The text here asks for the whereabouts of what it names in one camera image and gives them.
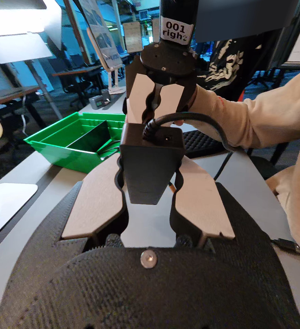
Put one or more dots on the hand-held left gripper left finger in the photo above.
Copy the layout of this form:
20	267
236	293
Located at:
96	200

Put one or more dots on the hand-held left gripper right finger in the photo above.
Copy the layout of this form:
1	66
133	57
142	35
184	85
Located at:
201	203

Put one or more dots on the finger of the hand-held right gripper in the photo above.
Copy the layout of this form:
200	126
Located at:
170	100
139	102

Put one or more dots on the green plastic bin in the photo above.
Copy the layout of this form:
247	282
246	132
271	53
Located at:
62	154

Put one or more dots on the black multi-port usb hub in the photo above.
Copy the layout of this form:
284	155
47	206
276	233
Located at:
150	167

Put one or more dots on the person's right forearm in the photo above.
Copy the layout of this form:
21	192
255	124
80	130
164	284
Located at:
255	115

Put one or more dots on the person's right hand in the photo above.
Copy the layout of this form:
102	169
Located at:
178	122

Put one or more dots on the notice board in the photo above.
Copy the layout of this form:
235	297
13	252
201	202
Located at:
155	29
132	36

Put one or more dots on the grey device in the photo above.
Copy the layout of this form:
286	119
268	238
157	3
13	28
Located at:
98	101

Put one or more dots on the black wrist rest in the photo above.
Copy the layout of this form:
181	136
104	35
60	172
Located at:
204	144

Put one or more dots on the black divider of green bin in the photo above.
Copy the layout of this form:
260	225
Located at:
93	138

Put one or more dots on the instruction board on stand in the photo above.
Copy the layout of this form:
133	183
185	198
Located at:
101	33

